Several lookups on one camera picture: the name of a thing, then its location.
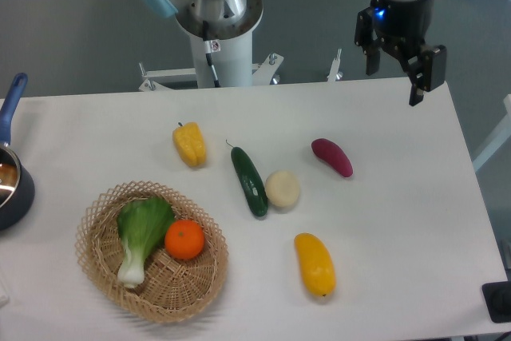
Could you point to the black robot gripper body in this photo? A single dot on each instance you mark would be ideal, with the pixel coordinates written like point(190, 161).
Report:
point(401, 28)

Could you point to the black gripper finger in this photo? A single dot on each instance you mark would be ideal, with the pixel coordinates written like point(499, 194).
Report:
point(427, 73)
point(366, 37)

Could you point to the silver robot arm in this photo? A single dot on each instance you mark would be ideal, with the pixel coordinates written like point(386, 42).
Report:
point(398, 28)

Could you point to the yellow mango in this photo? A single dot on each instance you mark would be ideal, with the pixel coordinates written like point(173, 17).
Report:
point(315, 265)

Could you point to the purple sweet potato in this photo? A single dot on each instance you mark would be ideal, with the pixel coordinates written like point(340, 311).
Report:
point(331, 154)

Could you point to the white round bun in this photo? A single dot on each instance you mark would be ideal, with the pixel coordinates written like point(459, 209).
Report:
point(282, 188)

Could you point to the green cucumber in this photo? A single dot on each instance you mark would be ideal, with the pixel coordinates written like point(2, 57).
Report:
point(250, 181)

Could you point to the yellow bell pepper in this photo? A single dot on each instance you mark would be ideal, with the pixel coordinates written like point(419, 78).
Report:
point(190, 145)

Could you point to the black device at table edge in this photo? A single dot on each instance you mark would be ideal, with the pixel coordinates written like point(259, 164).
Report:
point(497, 301)

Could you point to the orange fruit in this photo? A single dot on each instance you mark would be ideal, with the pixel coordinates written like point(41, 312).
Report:
point(184, 240)

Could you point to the green bok choy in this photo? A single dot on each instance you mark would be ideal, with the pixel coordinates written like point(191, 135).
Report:
point(142, 226)

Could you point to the woven wicker basket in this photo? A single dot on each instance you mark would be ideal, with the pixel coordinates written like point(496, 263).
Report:
point(173, 290)

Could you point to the dark blue saucepan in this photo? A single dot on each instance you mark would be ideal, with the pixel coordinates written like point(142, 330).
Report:
point(17, 185)

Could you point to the white frame at right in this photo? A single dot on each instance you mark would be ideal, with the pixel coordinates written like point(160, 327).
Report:
point(496, 138)

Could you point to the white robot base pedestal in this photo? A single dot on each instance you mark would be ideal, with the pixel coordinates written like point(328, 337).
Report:
point(220, 35)

